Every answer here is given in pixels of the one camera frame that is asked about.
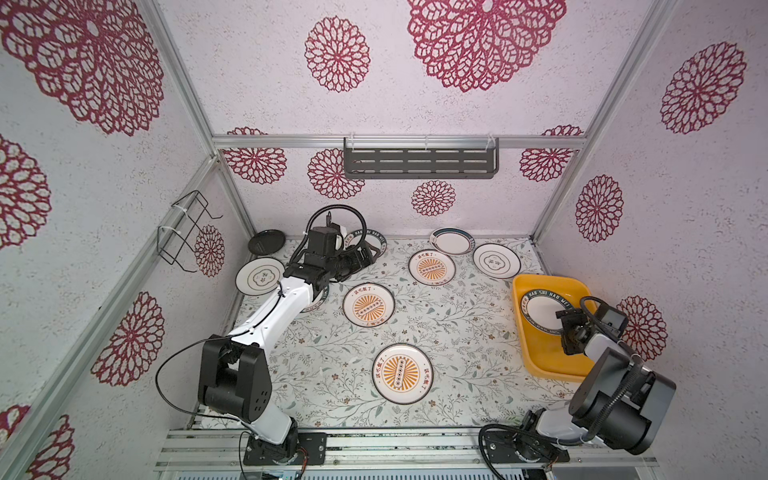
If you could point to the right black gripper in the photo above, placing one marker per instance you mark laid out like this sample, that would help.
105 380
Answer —
571 317

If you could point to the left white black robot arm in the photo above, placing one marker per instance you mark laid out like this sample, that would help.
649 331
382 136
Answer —
234 374

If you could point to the dark grey wall shelf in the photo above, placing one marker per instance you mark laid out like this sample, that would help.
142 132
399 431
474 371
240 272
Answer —
425 163

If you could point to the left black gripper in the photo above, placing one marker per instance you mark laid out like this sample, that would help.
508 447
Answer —
357 262

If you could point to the small black dish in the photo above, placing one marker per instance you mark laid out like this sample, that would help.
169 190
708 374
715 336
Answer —
266 242

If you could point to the green rim plate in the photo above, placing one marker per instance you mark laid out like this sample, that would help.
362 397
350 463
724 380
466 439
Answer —
452 241
372 237
539 308
317 302

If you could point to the yellow plastic bin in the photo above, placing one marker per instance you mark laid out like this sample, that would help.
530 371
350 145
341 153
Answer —
542 352

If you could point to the white plate grey motif left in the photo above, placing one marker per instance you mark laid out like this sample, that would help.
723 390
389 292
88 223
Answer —
259 276

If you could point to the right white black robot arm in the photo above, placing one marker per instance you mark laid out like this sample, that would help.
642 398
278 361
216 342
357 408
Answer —
621 403

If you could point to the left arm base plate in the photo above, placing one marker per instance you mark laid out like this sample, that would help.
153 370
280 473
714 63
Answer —
298 449

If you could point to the white plate grey motif right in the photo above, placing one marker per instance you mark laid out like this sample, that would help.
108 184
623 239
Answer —
497 261

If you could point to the white plate grey motif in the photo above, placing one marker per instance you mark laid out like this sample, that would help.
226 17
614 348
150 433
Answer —
497 261
259 276

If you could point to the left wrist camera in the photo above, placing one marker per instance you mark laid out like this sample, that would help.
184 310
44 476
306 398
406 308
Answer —
326 241

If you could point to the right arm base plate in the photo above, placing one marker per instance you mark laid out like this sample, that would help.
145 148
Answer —
503 444

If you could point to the floral patterned table mat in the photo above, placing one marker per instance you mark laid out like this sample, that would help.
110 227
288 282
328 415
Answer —
321 368

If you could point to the black wire wall rack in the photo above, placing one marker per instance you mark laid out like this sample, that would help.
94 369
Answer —
192 242

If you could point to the orange sunburst plate back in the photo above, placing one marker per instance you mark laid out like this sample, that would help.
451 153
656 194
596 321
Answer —
431 267

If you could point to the aluminium front rail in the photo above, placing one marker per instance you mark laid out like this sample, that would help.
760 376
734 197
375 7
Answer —
353 448

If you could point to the orange sunburst plate front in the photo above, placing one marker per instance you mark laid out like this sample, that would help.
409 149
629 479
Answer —
402 374

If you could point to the orange sunburst plate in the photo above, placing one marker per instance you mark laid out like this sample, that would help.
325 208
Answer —
402 374
431 267
369 305

